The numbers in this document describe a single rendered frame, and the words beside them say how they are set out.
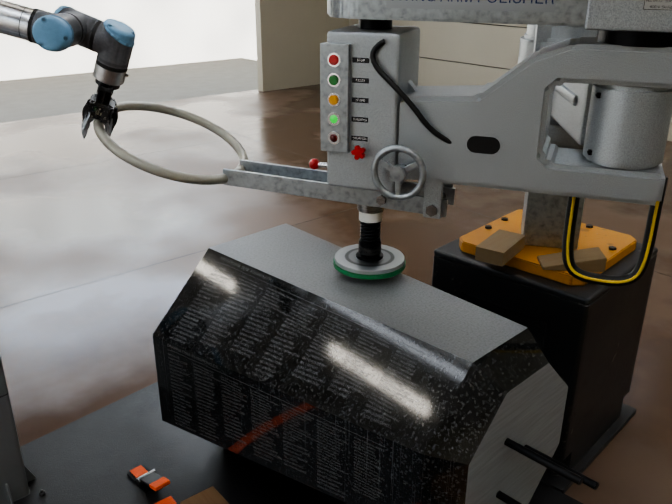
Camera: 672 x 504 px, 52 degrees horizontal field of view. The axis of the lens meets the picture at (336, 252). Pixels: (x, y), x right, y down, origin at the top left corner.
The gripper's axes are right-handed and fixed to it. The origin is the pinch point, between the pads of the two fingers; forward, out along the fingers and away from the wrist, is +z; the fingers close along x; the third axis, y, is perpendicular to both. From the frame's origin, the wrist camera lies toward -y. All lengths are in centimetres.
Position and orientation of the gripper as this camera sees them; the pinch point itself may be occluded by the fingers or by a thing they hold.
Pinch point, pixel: (95, 136)
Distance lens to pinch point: 230.1
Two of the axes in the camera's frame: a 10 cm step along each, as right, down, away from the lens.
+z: -3.8, 7.9, 4.8
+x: 9.2, 2.4, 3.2
